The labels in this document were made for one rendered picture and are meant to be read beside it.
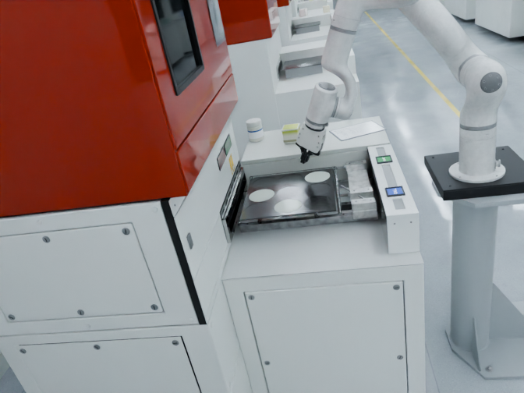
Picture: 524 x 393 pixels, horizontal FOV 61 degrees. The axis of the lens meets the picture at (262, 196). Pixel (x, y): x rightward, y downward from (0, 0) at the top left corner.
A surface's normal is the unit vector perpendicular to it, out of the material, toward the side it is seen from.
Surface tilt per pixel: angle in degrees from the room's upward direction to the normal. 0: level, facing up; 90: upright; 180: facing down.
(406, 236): 90
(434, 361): 0
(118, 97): 90
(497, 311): 90
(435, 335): 0
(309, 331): 90
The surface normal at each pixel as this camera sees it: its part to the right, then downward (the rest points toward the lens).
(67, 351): -0.11, 0.47
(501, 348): -0.18, -0.87
